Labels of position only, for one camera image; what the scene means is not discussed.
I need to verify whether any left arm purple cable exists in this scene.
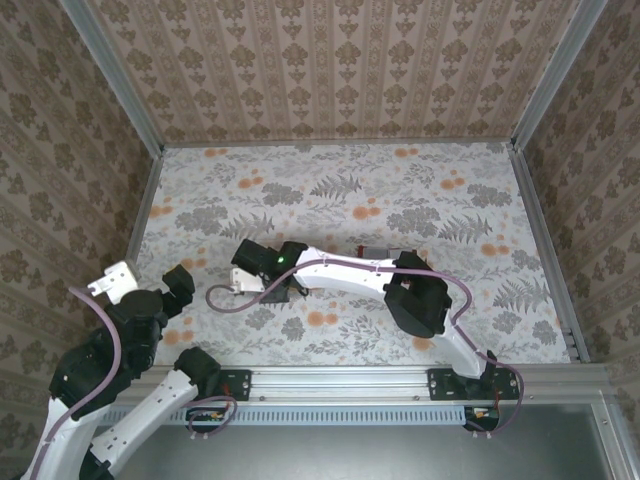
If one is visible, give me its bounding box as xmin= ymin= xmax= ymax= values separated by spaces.
xmin=29 ymin=285 xmax=237 ymax=444

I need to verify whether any red card holder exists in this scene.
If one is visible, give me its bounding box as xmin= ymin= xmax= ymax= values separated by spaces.
xmin=355 ymin=244 xmax=419 ymax=261

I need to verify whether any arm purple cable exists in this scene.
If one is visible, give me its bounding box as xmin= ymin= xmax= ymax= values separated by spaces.
xmin=29 ymin=285 xmax=237 ymax=444
xmin=205 ymin=257 xmax=525 ymax=441

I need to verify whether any grey metal panel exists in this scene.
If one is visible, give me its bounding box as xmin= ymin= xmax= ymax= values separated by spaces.
xmin=74 ymin=402 xmax=640 ymax=480

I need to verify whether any aluminium table side rail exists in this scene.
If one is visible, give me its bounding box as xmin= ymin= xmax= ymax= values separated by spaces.
xmin=508 ymin=142 xmax=592 ymax=364
xmin=122 ymin=149 xmax=166 ymax=271

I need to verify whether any small connector board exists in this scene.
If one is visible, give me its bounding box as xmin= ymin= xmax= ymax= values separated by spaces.
xmin=185 ymin=405 xmax=232 ymax=435
xmin=463 ymin=405 xmax=502 ymax=432

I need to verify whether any aluminium frame post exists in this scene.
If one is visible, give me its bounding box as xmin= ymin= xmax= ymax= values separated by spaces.
xmin=510 ymin=0 xmax=609 ymax=151
xmin=58 ymin=0 xmax=166 ymax=157

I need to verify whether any long aluminium base rail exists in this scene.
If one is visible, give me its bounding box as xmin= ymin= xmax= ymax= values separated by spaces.
xmin=144 ymin=363 xmax=614 ymax=401

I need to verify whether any thin aluminium table edge rail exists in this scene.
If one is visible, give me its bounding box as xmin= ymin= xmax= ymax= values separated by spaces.
xmin=162 ymin=139 xmax=514 ymax=149

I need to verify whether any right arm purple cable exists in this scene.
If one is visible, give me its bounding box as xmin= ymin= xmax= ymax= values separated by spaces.
xmin=205 ymin=257 xmax=525 ymax=441

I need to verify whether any white slotted cable duct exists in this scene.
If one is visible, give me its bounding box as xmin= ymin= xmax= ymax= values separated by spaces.
xmin=107 ymin=404 xmax=469 ymax=427

